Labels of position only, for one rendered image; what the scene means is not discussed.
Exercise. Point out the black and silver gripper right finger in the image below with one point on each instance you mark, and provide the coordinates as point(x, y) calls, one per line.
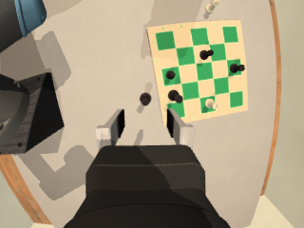
point(181, 132)

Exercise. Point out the green and cream chessboard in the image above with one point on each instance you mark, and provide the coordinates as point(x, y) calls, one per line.
point(177, 47)

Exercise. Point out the white bishop chess piece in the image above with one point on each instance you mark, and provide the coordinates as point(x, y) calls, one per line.
point(211, 8)

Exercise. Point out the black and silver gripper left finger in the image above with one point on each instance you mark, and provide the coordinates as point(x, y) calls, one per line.
point(109, 133)

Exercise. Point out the white rook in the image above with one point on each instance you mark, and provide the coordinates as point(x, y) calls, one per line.
point(211, 103)

